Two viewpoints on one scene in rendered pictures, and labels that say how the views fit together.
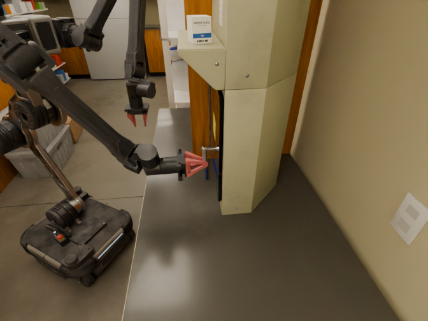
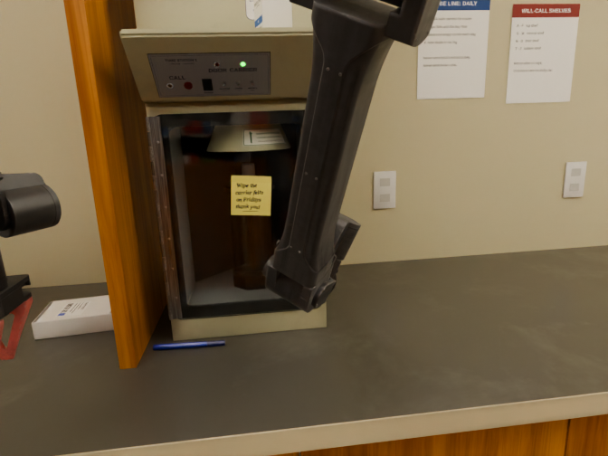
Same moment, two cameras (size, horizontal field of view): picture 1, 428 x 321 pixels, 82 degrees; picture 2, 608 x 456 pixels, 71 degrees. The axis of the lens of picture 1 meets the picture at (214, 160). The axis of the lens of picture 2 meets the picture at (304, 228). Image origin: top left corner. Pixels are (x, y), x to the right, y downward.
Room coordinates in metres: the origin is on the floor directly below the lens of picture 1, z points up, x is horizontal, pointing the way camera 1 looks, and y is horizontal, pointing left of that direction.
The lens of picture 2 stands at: (0.67, 0.80, 1.36)
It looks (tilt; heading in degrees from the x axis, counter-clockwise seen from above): 14 degrees down; 270
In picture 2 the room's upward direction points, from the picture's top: 2 degrees counter-clockwise
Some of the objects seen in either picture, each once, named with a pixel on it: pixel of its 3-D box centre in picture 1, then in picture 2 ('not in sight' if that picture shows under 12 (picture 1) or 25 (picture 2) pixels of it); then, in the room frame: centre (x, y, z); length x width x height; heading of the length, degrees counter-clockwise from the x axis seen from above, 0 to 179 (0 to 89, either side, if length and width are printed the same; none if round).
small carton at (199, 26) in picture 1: (199, 29); (272, 14); (0.70, 0.04, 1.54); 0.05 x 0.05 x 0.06; 20
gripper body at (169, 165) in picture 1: (172, 165); not in sight; (0.66, 0.14, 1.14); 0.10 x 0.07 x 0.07; 6
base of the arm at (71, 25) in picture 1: (74, 33); not in sight; (1.28, 0.65, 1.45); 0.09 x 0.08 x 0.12; 154
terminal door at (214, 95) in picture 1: (214, 134); (242, 218); (0.78, 0.00, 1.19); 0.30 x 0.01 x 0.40; 6
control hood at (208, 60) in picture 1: (198, 56); (232, 67); (0.78, 0.05, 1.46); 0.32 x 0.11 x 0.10; 6
